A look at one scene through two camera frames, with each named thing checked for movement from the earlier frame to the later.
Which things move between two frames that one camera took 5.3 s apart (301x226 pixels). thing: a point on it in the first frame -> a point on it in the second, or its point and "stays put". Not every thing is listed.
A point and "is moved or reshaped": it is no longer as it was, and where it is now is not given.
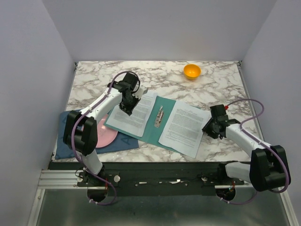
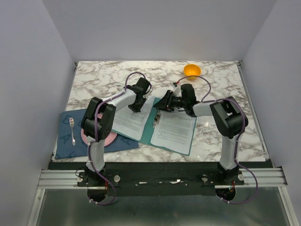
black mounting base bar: [152, 178] stays put
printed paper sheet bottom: [184, 128] is moved or reshaped
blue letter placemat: [122, 141] stays put
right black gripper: [207, 128] -> [166, 102]
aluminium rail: [59, 179] stays put
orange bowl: [192, 71] stays put
